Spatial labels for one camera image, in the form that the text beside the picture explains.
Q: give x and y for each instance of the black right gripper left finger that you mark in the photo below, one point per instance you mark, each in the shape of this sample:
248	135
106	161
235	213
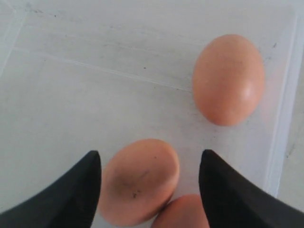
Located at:
69	202

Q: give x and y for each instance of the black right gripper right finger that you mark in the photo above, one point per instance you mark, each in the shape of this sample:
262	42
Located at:
232	201

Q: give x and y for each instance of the brown egg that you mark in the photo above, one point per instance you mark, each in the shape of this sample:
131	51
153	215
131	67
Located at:
138	182
184	212
228	80

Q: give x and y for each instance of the clear plastic container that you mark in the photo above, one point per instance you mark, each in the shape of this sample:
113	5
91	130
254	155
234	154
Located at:
82	75

